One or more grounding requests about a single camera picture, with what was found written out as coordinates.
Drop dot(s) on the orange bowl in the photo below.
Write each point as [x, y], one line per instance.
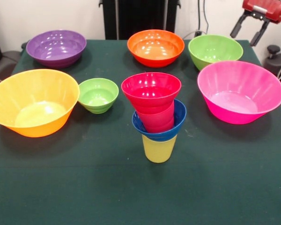
[155, 49]

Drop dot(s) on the red cup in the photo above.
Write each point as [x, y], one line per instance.
[158, 122]

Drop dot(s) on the black round base with knob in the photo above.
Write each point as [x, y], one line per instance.
[278, 63]

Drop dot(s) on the large pink bowl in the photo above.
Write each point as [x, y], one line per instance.
[241, 93]

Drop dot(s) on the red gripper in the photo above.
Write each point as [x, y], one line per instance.
[269, 9]

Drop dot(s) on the small green bowl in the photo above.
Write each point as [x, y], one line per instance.
[98, 96]

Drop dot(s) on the large yellow-orange bowl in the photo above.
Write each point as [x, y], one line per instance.
[35, 100]

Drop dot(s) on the yellow translucent cup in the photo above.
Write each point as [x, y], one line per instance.
[158, 150]

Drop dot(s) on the dark green tablecloth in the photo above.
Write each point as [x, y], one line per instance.
[140, 187]

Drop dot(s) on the black power plug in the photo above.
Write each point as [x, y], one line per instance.
[198, 32]

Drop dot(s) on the large light green bowl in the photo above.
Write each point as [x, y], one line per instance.
[213, 49]

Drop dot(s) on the purple bowl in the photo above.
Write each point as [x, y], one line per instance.
[56, 47]

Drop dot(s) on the small black knob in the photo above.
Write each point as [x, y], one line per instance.
[24, 45]

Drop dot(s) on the small red bowl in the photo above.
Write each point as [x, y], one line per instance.
[151, 91]

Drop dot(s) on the small blue bowl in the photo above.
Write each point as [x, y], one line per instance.
[180, 117]

